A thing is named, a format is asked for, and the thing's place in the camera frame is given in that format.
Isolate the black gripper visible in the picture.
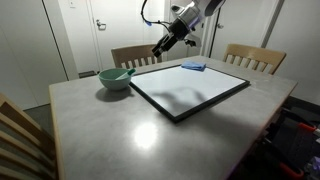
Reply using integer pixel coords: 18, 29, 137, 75
151, 19, 191, 58

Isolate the white marker with green cap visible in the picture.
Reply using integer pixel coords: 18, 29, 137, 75
114, 68, 137, 81

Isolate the black framed whiteboard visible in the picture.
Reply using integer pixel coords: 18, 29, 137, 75
128, 63, 251, 124

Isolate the mint green bowl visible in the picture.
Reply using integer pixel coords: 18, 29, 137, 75
98, 67, 137, 92

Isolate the dark brown wooden chair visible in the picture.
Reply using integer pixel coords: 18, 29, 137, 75
110, 43, 163, 70

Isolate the folded blue cloth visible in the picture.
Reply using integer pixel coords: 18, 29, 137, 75
180, 59, 207, 72

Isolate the white door with round knob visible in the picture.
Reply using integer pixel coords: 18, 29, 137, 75
209, 0, 279, 63

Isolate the light wooden slatted chair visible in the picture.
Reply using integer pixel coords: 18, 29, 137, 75
0, 92, 58, 180
222, 43, 288, 76

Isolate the white door with lever handle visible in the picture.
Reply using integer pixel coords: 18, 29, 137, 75
87, 0, 149, 71

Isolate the silver lever door handle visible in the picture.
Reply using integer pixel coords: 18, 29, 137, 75
95, 19, 107, 31

